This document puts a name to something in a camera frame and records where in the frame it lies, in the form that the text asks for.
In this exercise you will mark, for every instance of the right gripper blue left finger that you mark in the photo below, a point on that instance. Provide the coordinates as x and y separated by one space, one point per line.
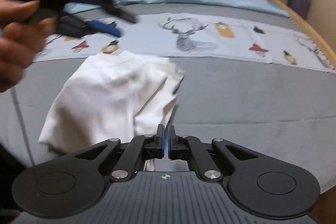
133 155

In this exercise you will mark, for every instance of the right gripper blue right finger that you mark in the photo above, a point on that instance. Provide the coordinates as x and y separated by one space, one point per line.
198 155

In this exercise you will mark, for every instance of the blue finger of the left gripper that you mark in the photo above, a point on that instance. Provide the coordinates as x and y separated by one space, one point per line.
110 28

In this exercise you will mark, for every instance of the white t-shirt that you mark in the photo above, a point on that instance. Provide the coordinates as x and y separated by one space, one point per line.
112 96

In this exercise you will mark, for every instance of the person's left hand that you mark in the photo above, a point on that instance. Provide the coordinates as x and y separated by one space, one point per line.
20 42

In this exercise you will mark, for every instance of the patterned light blue bed runner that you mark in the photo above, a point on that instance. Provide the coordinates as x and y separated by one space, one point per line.
191 35

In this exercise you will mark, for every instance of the wooden bed side rail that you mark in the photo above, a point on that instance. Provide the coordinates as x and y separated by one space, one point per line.
310 31

